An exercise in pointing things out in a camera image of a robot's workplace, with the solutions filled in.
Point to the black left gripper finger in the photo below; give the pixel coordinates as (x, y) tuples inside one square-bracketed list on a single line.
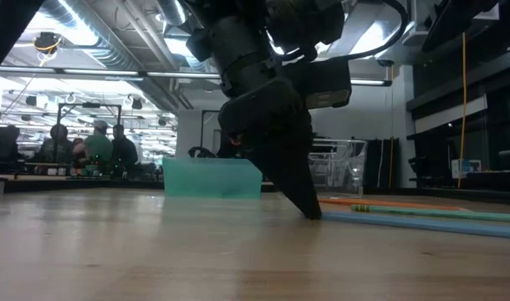
[(292, 167)]

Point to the orange pencil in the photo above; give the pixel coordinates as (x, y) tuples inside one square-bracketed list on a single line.
[(384, 203)]

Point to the blue pencil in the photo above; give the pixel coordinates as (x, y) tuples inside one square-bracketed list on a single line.
[(426, 225)]

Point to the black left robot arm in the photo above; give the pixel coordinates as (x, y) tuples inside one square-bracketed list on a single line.
[(242, 46)]

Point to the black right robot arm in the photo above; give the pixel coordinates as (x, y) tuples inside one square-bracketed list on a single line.
[(447, 21)]

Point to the clear plastic bin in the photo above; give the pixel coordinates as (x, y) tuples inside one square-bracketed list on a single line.
[(343, 167)]

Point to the black folding panel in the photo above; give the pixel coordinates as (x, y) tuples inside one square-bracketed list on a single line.
[(380, 163)]

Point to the teal translucent plastic bin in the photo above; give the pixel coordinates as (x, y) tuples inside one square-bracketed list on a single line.
[(205, 177)]

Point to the person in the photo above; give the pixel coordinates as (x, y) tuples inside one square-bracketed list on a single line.
[(124, 152), (98, 148), (58, 146)]

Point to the blue and white box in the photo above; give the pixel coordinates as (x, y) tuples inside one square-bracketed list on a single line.
[(462, 169)]

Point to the long light bar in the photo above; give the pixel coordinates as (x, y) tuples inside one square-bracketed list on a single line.
[(100, 72)]

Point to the black office chair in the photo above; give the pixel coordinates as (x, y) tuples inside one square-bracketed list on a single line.
[(2, 146)]

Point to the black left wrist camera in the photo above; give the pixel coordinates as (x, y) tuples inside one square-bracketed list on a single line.
[(326, 83)]

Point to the silver spiral ventilation duct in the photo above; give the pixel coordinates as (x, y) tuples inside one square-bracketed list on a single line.
[(173, 10)]

